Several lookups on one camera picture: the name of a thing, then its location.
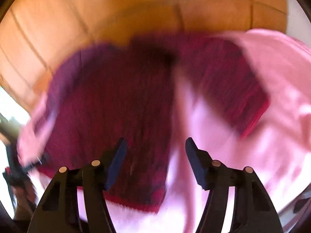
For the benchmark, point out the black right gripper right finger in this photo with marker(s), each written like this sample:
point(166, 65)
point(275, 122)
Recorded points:
point(253, 209)

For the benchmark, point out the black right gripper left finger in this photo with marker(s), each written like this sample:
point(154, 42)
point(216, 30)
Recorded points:
point(58, 210)

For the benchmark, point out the dark red floral garment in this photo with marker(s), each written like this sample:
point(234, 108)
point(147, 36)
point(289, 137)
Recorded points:
point(104, 93)

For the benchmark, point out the pink quilted bedspread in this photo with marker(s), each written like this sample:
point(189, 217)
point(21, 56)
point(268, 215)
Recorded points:
point(277, 149)

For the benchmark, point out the wooden panelled wardrobe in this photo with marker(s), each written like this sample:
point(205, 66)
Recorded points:
point(37, 35)

